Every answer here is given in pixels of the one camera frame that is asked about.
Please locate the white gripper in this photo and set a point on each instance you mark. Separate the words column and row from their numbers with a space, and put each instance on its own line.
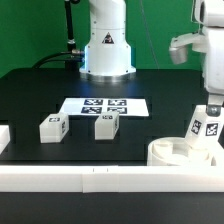
column 213, row 69

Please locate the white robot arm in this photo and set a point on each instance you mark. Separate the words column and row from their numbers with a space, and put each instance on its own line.
column 107, row 56

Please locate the white marker sheet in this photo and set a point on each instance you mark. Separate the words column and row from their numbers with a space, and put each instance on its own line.
column 96, row 106

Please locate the white U-shaped fence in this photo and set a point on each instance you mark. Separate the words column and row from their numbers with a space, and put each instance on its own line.
column 87, row 179

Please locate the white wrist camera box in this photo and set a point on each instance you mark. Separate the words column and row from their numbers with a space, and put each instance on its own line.
column 178, row 48

